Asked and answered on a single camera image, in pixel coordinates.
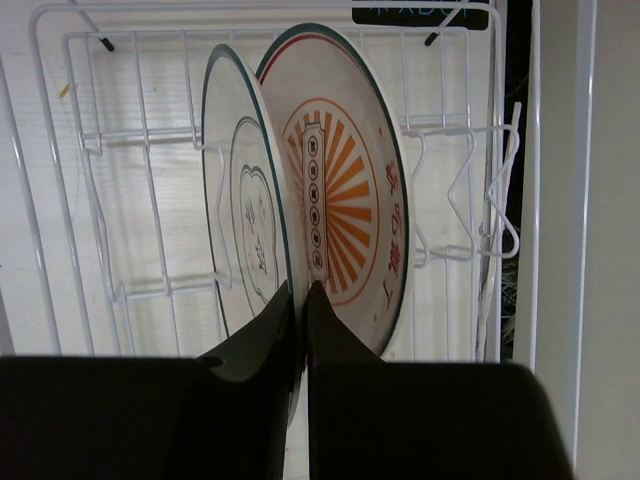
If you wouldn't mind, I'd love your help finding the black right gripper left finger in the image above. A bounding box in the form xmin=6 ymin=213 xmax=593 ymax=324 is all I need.
xmin=1 ymin=287 xmax=295 ymax=479

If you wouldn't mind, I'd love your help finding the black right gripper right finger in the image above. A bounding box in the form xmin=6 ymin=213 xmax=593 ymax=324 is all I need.
xmin=305 ymin=284 xmax=573 ymax=479

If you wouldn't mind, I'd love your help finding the green rimmed white plate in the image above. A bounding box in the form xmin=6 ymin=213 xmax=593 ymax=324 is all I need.
xmin=201 ymin=43 xmax=301 ymax=401

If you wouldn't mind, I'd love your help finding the orange sunburst plate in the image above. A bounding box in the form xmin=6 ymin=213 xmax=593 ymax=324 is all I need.
xmin=256 ymin=22 xmax=414 ymax=354

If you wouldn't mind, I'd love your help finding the black label sticker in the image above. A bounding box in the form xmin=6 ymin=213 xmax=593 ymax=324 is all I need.
xmin=351 ymin=1 xmax=489 ymax=31

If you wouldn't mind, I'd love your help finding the white wire dish rack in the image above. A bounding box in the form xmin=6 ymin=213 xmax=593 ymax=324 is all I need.
xmin=1 ymin=1 xmax=531 ymax=361

